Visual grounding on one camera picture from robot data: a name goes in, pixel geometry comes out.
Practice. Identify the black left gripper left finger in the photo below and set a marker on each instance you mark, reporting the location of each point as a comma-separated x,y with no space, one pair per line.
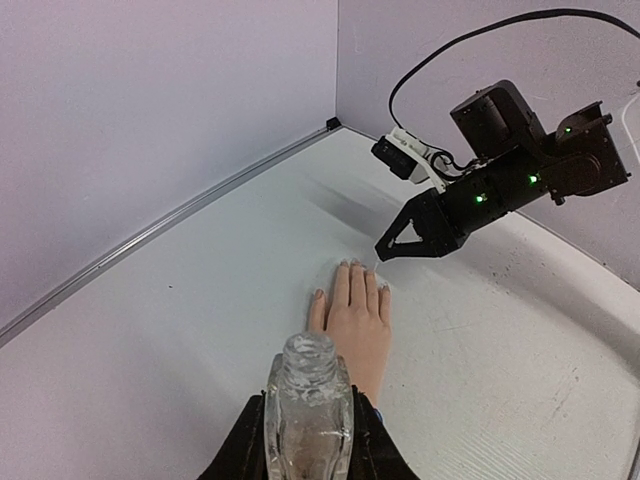
242,454

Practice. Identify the clear nail polish bottle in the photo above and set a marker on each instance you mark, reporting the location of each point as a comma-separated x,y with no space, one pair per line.
309,411

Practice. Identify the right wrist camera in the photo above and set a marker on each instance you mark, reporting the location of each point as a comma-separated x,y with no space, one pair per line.
408,158

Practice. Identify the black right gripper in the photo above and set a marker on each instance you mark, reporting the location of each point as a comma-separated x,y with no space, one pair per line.
438,221

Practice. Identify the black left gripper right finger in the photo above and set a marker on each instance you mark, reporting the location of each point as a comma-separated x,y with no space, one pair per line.
374,456

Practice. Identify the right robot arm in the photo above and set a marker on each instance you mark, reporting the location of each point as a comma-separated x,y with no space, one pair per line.
516,162

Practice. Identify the mannequin hand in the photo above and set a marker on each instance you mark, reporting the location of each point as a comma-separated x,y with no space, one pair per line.
356,316

